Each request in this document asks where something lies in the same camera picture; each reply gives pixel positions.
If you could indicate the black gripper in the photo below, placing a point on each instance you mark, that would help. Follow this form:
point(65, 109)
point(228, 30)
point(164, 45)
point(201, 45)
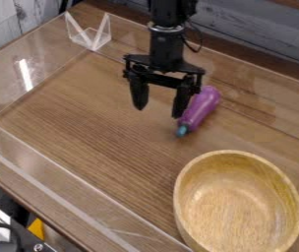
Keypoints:
point(163, 68)

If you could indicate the purple toy eggplant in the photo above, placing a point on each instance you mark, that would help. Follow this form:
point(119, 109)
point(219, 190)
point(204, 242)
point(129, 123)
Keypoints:
point(201, 106)

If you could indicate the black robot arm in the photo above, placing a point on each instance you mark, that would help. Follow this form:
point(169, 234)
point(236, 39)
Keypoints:
point(169, 13)

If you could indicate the brown wooden bowl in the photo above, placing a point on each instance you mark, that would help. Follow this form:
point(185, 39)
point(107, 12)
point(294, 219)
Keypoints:
point(235, 204)

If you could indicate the clear acrylic tray walls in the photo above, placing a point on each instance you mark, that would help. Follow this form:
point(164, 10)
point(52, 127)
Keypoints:
point(89, 162)

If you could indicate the yellow sticker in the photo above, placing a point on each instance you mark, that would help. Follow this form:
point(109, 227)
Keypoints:
point(36, 229)

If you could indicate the black device with screw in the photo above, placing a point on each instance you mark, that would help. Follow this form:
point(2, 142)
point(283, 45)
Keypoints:
point(28, 243)

